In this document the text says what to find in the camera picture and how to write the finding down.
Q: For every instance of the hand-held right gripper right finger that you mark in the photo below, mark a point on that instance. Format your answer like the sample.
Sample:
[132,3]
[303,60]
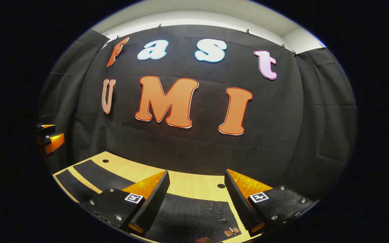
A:
[238,199]

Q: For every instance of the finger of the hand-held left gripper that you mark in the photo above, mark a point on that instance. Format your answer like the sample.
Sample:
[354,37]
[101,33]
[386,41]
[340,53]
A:
[52,143]
[47,128]

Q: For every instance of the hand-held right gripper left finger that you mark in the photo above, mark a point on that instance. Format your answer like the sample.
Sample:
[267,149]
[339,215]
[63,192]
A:
[155,199]

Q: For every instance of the black jeans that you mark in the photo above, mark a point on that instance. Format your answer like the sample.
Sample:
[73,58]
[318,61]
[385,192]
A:
[187,219]

